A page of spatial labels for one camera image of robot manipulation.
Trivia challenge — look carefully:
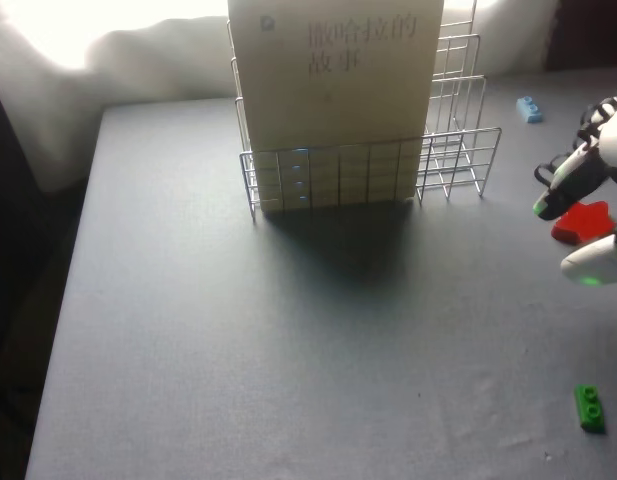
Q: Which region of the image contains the beige book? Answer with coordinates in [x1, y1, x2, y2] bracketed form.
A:
[226, 0, 445, 214]

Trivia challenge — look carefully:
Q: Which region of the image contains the grey table cloth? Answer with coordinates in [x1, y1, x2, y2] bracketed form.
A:
[22, 64, 617, 480]

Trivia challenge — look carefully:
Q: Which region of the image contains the red toy star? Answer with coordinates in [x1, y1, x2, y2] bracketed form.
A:
[551, 200, 617, 247]

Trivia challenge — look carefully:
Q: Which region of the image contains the white curtain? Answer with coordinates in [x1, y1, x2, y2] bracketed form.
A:
[0, 0, 559, 194]

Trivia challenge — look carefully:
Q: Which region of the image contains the green toy brick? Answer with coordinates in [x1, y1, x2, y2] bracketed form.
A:
[574, 383, 606, 435]

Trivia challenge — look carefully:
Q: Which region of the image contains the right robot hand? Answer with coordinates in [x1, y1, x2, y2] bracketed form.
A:
[532, 85, 617, 290]

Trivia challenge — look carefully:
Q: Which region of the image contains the wire dish rack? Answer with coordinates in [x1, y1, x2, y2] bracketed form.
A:
[225, 0, 503, 221]

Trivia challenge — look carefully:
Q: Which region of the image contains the blue toy brick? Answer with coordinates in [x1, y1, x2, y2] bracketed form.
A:
[516, 95, 545, 125]

